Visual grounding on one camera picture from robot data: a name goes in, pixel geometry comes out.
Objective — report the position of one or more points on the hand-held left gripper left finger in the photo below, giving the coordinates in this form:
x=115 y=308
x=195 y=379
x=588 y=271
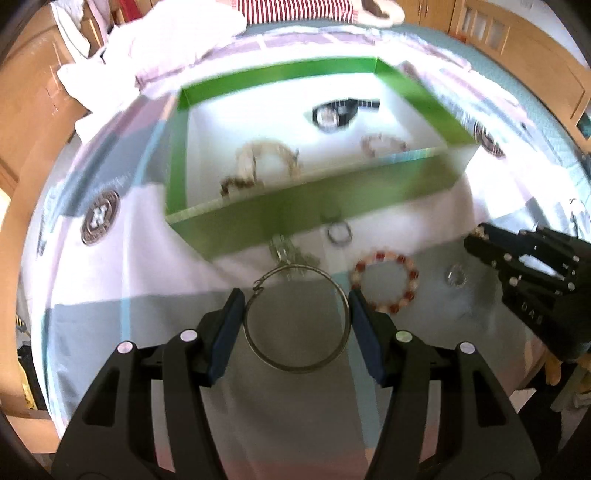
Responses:
x=226 y=332

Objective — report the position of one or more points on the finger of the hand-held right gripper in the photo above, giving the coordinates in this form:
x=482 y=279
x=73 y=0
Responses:
x=508 y=237
x=498 y=263

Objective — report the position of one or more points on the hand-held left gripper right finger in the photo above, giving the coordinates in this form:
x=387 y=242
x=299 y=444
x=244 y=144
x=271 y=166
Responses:
x=367 y=337

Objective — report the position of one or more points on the thin metal bangle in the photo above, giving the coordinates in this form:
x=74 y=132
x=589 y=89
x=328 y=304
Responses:
x=245 y=323

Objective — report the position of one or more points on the green cardboard box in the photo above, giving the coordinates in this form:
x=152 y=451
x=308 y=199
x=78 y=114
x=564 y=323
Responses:
x=258 y=217

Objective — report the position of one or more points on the black wristwatch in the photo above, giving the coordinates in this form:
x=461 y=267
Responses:
x=351 y=110

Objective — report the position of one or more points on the green crystal ornament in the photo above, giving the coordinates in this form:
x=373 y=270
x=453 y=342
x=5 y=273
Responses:
x=288 y=256

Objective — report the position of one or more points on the plaid printed bed sheet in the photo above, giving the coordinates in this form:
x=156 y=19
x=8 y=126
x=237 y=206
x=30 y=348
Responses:
x=138 y=258

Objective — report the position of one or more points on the slatted wooden bed board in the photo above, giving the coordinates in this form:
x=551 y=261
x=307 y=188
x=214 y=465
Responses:
x=531 y=60

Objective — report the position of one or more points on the solid wooden bed board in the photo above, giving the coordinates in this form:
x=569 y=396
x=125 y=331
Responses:
x=27 y=115

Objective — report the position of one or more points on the red striped cloth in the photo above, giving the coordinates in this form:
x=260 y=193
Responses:
x=300 y=7

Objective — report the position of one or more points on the white hanging cloth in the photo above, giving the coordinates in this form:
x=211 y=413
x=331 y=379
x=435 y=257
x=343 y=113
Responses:
x=69 y=23

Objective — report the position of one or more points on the wooden wall cabinets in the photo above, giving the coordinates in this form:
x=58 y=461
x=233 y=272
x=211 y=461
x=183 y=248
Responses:
x=425 y=11

